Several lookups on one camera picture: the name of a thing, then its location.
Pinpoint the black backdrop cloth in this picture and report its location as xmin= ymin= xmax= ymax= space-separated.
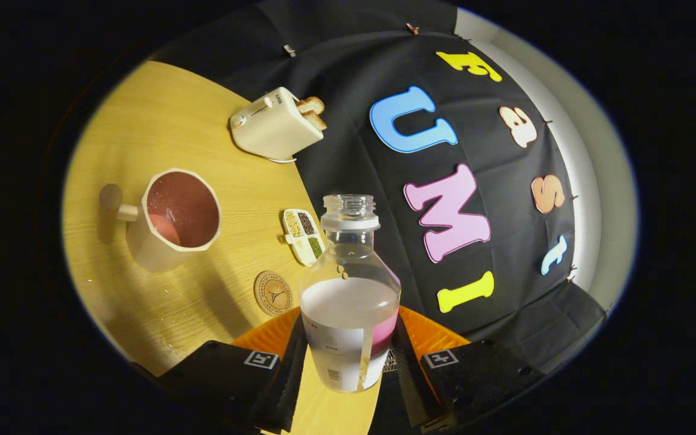
xmin=155 ymin=0 xmax=608 ymax=375

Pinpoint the cream cup wooden handle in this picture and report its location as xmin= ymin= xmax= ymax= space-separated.
xmin=99 ymin=168 xmax=222 ymax=272

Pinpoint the cream toaster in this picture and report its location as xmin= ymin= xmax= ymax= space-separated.
xmin=230 ymin=86 xmax=325 ymax=161

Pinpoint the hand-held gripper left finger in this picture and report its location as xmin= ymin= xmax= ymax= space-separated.
xmin=155 ymin=307 xmax=309 ymax=433

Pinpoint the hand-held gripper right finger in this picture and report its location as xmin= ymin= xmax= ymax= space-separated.
xmin=391 ymin=305 xmax=545 ymax=433

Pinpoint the white divided grain dish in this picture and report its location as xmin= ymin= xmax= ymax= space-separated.
xmin=282 ymin=208 xmax=326 ymax=267

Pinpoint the wooden table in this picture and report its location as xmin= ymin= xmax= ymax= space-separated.
xmin=61 ymin=60 xmax=385 ymax=435

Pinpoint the round wooden coaster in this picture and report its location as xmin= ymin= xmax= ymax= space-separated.
xmin=254 ymin=270 xmax=294 ymax=317

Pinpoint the clear juice bottle white label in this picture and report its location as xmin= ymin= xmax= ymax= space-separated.
xmin=298 ymin=194 xmax=402 ymax=394

